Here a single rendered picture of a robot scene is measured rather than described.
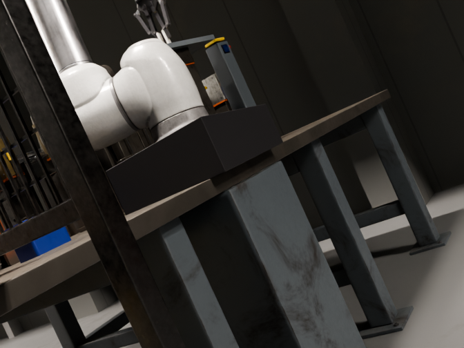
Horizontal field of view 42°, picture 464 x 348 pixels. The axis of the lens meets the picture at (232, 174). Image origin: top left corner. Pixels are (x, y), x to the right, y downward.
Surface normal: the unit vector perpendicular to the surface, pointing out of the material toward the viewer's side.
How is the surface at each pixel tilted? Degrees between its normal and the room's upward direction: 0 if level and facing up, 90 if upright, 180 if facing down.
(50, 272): 90
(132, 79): 76
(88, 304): 90
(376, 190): 90
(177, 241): 90
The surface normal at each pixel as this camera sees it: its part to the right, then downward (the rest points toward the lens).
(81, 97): -0.16, -0.11
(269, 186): 0.78, -0.33
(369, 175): -0.47, 0.25
